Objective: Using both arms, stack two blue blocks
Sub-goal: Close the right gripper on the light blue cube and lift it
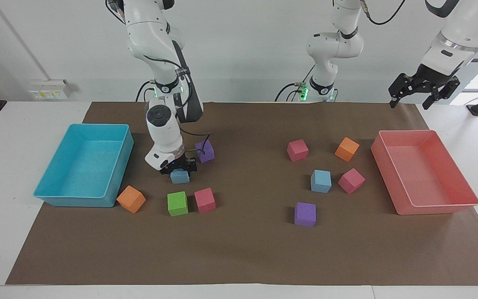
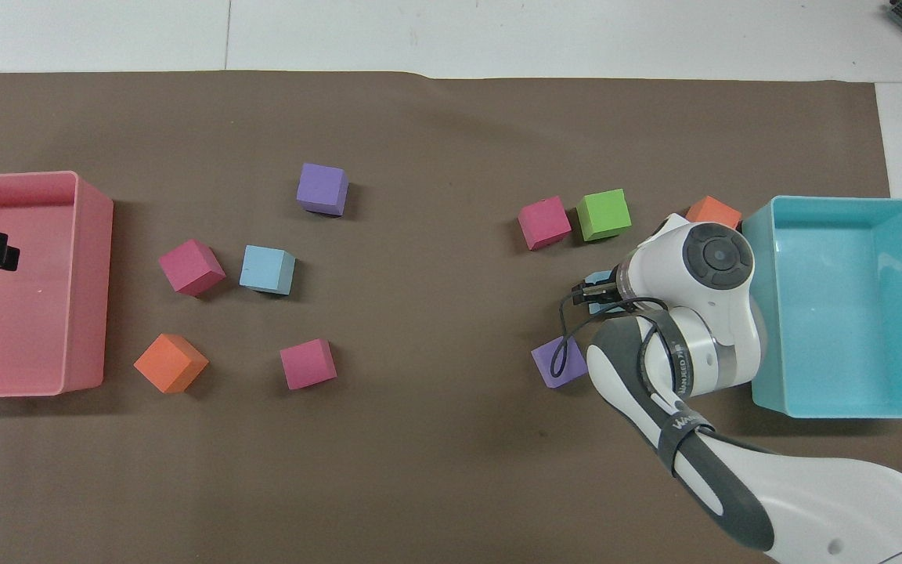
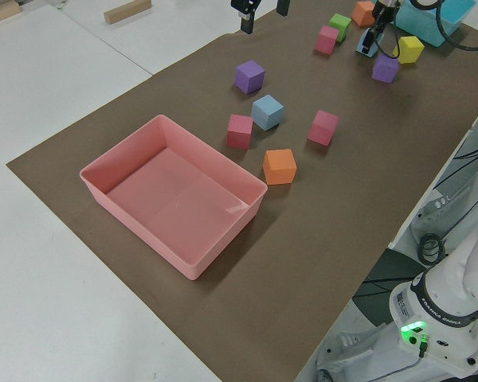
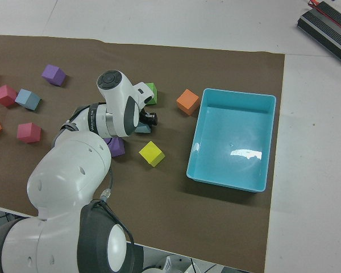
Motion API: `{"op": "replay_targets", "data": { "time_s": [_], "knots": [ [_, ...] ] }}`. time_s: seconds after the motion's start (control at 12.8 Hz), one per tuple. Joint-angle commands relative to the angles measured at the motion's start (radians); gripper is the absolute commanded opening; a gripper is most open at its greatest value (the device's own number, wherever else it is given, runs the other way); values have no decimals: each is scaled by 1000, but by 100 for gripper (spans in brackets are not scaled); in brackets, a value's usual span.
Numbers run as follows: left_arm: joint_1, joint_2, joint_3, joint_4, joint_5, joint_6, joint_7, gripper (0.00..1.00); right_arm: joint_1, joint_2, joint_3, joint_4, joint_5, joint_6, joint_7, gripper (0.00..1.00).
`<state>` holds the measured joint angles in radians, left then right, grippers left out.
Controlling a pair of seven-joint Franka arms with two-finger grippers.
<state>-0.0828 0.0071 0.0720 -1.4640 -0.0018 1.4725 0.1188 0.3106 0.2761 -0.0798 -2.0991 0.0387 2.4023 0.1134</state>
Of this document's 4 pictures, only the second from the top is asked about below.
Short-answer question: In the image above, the magenta foam block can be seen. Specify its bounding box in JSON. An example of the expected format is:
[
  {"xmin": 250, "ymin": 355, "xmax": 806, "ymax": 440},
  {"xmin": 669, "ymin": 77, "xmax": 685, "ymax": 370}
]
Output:
[
  {"xmin": 279, "ymin": 338, "xmax": 338, "ymax": 391},
  {"xmin": 517, "ymin": 196, "xmax": 573, "ymax": 251},
  {"xmin": 157, "ymin": 238, "xmax": 227, "ymax": 298}
]

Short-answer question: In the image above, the purple foam block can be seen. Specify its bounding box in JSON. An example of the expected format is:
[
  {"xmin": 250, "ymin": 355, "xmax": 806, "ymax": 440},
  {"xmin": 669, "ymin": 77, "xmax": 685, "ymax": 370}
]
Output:
[
  {"xmin": 296, "ymin": 162, "xmax": 350, "ymax": 218},
  {"xmin": 530, "ymin": 336, "xmax": 589, "ymax": 390}
]

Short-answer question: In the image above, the light blue foam block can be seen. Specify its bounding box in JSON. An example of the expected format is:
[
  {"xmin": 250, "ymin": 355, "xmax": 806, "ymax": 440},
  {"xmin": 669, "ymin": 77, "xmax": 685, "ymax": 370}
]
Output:
[
  {"xmin": 239, "ymin": 244, "xmax": 297, "ymax": 297},
  {"xmin": 586, "ymin": 269, "xmax": 626, "ymax": 316}
]

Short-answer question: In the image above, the green foam block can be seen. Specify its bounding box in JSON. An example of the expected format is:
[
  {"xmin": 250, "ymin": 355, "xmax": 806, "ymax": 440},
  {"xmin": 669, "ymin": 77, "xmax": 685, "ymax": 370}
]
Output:
[{"xmin": 575, "ymin": 188, "xmax": 633, "ymax": 242}]

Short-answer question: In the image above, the orange foam block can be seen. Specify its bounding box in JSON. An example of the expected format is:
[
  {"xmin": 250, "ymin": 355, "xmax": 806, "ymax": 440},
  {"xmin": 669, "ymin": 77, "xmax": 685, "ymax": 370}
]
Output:
[
  {"xmin": 684, "ymin": 195, "xmax": 744, "ymax": 233},
  {"xmin": 133, "ymin": 333, "xmax": 210, "ymax": 395}
]

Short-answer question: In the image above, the cyan plastic bin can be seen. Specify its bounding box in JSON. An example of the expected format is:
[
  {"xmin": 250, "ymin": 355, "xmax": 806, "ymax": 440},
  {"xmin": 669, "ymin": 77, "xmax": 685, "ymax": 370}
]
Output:
[{"xmin": 740, "ymin": 196, "xmax": 902, "ymax": 419}]

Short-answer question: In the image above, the pink plastic bin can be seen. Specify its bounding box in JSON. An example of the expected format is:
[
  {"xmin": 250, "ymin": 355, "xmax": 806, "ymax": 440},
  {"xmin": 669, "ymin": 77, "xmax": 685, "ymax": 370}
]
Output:
[{"xmin": 0, "ymin": 171, "xmax": 115, "ymax": 400}]

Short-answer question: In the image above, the black cable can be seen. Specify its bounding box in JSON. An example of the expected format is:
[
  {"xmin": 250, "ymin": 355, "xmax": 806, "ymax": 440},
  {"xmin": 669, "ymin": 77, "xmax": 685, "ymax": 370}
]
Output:
[{"xmin": 550, "ymin": 282, "xmax": 669, "ymax": 379}]

